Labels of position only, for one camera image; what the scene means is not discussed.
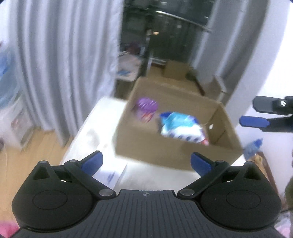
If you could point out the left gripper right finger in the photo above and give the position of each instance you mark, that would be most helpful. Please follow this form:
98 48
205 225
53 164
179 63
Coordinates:
209 172

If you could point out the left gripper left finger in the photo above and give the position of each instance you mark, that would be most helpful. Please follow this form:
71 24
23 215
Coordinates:
82 172

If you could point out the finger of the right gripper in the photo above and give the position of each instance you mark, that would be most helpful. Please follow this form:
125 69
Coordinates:
270 105
283 124

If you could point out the white box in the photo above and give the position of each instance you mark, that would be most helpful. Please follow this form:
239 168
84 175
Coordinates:
109 174

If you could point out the blue white wet wipes pack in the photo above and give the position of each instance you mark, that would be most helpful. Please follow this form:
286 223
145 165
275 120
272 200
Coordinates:
182 127

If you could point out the purple air freshener jar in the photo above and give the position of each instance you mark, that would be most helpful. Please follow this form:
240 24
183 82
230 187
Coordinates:
145 109

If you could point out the person right hand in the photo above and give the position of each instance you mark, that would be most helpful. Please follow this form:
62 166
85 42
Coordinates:
289 193

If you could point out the blue plastic bottle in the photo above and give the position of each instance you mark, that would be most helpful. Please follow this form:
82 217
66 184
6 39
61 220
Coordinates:
252 148

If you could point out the brown cardboard box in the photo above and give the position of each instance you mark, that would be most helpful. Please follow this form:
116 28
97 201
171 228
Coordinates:
143 140

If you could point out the white water dispenser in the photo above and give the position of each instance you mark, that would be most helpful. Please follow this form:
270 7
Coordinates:
16 124

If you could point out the pink plastic bag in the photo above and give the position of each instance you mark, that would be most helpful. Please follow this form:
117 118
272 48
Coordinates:
8 229

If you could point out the small distant cardboard box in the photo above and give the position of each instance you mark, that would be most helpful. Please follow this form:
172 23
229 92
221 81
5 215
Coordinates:
175 70

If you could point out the blue water jug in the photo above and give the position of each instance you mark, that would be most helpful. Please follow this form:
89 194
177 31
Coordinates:
8 84

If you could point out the grey curtain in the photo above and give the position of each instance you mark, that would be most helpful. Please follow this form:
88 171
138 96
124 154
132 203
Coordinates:
66 55

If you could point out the balcony metal railing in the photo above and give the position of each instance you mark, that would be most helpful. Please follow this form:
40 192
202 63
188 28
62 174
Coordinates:
176 18

